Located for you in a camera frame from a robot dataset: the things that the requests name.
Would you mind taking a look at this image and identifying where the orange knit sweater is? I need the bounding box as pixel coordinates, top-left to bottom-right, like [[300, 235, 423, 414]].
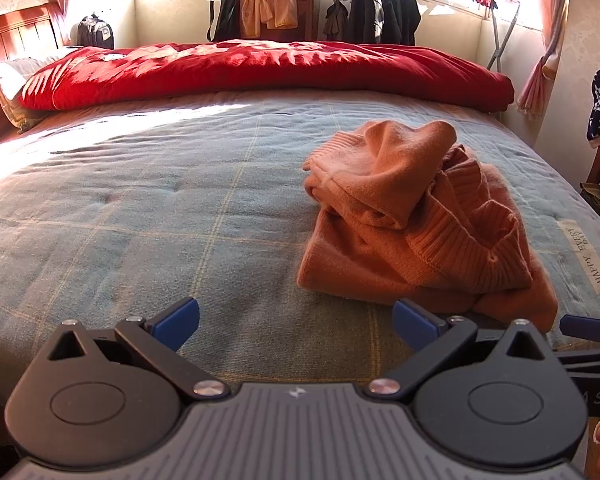
[[297, 120, 558, 332]]

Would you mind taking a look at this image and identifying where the blue plaid bed sheet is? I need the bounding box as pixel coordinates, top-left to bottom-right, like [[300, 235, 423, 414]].
[[0, 91, 600, 401]]

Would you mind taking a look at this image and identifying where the beige pillow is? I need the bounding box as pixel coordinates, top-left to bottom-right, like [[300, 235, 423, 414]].
[[0, 58, 50, 132]]

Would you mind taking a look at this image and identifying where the pink curtain right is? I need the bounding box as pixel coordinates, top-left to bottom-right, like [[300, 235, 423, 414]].
[[516, 0, 574, 117]]

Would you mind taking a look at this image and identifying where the black backpack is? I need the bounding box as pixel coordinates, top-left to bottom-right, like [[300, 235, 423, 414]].
[[76, 13, 114, 50]]

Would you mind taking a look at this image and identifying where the red duvet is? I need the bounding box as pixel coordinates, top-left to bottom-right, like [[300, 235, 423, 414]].
[[19, 40, 515, 113]]

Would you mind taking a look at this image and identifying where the wooden headboard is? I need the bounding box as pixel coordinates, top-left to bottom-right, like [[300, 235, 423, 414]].
[[0, 2, 70, 141]]

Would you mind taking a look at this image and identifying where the black hanging jacket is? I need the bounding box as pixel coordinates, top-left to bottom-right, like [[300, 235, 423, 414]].
[[343, 0, 422, 46]]

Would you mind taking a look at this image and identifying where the dark wooden cabinet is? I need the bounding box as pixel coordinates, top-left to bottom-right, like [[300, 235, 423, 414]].
[[239, 0, 320, 41]]

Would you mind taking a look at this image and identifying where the orange cloth on cabinet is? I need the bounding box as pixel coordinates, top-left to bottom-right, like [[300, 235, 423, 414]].
[[239, 0, 298, 39]]

